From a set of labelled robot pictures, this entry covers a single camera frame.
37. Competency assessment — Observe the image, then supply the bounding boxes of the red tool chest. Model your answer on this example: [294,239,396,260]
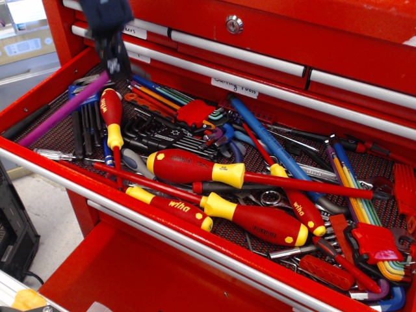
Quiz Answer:
[0,0,416,312]

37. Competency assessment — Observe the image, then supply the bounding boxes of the red yellow screwdriver right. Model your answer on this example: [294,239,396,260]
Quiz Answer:
[242,123,326,237]

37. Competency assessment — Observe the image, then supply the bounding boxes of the rainbow Allen key set right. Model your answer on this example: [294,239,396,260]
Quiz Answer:
[325,135,411,283]

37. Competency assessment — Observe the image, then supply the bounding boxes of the yellow sponge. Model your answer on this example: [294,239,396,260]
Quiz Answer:
[11,289,47,311]

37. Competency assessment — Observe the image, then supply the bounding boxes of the cardboard box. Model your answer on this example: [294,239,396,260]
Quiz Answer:
[1,29,56,65]

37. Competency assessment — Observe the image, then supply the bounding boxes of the red key holder right edge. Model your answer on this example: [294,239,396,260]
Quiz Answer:
[393,163,415,233]

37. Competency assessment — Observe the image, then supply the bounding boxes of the rainbow allen key set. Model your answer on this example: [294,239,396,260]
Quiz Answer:
[325,135,411,283]
[125,75,220,131]

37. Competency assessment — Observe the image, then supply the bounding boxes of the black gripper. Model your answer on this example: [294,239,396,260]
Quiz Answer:
[79,0,134,81]

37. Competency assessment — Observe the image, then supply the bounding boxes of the open red drawer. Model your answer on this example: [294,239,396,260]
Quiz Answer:
[0,47,416,312]

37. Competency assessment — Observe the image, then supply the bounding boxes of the grey blue handle screwdriver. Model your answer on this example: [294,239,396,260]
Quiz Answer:
[121,148,155,180]

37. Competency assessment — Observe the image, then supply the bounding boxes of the black computer case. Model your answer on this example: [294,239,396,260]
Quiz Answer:
[1,166,40,281]

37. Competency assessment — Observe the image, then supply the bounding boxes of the small red yellow screwdriver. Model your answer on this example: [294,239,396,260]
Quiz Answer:
[100,88,126,192]

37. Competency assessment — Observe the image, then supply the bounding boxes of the red black small screwdriver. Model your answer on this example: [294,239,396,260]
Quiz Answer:
[313,236,382,294]

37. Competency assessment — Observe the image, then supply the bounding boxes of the red yellow wiha screwdriver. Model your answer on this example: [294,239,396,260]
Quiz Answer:
[58,161,213,232]

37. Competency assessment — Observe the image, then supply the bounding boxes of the rainbow Allen key set left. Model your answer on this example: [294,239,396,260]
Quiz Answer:
[125,75,220,131]

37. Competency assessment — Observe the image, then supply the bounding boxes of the long blue Allen key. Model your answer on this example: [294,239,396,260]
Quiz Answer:
[227,94,350,215]

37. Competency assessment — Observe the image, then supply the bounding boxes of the white label markers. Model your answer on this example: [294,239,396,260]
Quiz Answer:
[123,24,147,40]

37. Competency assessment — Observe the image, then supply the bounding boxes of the violet Allen key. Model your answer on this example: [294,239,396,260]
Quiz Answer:
[18,71,109,147]

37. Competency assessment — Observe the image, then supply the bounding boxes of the red bit holder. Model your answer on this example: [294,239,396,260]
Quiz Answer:
[299,255,356,291]

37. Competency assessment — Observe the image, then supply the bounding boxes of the long red yellow screwdriver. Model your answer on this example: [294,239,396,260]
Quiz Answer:
[84,158,309,248]

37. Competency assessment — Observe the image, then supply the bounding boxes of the silver combination wrench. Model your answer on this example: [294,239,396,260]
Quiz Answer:
[234,190,292,209]

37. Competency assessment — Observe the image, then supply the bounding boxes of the clear handle small screwdriver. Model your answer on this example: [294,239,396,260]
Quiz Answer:
[33,148,104,163]

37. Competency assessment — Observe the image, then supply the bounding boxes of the white label cutting tools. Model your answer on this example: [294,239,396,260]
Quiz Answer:
[211,77,259,99]

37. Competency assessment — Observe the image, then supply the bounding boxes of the blue Allen key holder set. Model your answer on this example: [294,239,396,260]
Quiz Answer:
[71,81,114,159]

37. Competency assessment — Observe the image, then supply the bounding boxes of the silver drawer lock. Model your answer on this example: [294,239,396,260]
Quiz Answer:
[226,15,244,34]

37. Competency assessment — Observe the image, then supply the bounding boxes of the large red yellow screwdriver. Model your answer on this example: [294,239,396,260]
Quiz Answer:
[147,149,391,200]

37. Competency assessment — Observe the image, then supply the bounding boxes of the black rod drawer left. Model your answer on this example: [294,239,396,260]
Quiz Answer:
[1,92,67,140]

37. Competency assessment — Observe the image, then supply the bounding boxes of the black torx key set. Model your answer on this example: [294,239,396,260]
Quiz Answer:
[122,114,218,159]

